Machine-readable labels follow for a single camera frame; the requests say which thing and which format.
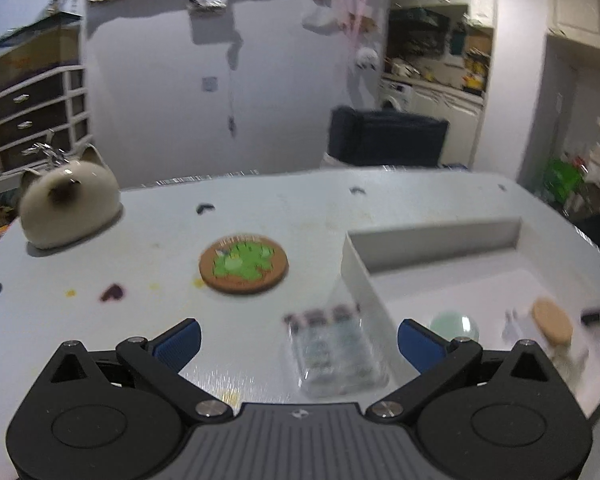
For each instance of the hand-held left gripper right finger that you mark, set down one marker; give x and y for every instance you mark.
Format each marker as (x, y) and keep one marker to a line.
(420, 347)

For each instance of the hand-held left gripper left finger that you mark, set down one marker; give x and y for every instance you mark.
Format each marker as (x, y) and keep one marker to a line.
(177, 346)

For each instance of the pale green translucent ball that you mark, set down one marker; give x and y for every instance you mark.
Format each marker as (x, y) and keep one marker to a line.
(452, 325)

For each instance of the round cork lid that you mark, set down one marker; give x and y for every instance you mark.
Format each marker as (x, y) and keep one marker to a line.
(552, 321)

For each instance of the white shallow tray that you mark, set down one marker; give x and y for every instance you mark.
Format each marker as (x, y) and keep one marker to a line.
(455, 285)

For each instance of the clear plastic packet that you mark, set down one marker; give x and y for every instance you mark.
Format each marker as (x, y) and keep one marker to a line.
(335, 350)

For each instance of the round cork coaster green print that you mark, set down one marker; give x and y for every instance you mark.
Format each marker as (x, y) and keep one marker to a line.
(244, 265)

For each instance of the green shopping bag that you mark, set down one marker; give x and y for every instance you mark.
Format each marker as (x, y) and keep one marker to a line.
(562, 180)

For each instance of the cat-shaped ceramic jar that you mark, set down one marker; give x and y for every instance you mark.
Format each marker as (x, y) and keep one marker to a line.
(70, 205)

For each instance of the dark blue covered chair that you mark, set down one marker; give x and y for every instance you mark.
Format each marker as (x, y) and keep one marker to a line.
(387, 137)

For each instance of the white kitchen cabinet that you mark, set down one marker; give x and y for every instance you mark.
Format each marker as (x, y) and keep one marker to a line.
(447, 125)

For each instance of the silver metal ornament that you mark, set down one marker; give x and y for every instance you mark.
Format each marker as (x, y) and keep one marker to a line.
(45, 151)

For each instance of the white washing machine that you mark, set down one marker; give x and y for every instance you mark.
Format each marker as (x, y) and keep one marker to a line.
(396, 96)

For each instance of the white drawer cabinet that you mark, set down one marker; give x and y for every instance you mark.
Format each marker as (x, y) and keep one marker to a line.
(35, 120)

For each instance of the glass fish tank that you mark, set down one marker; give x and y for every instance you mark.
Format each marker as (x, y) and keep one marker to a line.
(35, 50)

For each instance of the white wall socket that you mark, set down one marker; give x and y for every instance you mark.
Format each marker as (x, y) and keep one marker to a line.
(209, 83)

